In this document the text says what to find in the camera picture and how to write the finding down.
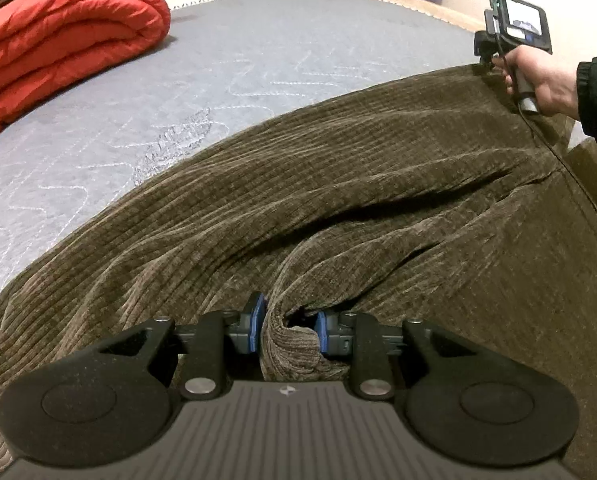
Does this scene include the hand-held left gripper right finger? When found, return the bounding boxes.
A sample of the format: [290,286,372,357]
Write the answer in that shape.
[315,310,479,400]

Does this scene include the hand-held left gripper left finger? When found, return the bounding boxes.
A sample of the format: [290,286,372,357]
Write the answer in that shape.
[98,292,268,402]

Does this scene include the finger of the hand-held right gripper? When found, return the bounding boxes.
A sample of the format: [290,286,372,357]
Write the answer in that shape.
[474,31,502,69]

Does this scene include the brown corduroy pants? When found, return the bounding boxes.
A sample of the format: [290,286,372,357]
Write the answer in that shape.
[0,62,597,480]

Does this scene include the person's right hand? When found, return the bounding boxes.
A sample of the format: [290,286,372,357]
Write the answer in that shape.
[492,45,579,120]

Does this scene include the grey quilted bed mattress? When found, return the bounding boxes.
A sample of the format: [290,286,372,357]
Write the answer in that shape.
[0,0,481,321]

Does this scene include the red folded quilt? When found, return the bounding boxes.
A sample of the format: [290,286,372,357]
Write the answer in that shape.
[0,0,172,148]

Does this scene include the wooden bed frame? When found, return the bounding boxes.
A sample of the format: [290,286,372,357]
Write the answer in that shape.
[323,0,489,36]

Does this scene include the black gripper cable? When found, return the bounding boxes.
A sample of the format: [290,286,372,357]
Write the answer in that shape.
[525,110,597,261]

